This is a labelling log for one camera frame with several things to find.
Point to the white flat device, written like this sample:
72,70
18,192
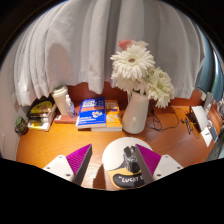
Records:
200,118

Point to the white and yellow book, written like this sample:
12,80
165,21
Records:
40,125

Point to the white artificial flower bouquet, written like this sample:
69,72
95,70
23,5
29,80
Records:
133,63

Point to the dark computer monitor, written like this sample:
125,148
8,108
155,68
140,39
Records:
208,73

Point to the dark mug with green inside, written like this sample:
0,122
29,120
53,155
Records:
21,126

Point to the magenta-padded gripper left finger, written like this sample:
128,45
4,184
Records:
78,160

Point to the red book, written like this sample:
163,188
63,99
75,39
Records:
63,119

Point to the white curtain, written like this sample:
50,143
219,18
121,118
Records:
83,46

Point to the black book with white lettering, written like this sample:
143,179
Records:
40,120

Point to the round white printed mouse pad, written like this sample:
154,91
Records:
115,155

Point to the cream tumbler with lid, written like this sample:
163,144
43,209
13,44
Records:
60,100

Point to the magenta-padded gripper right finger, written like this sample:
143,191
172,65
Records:
148,159

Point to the white vase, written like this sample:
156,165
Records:
135,115

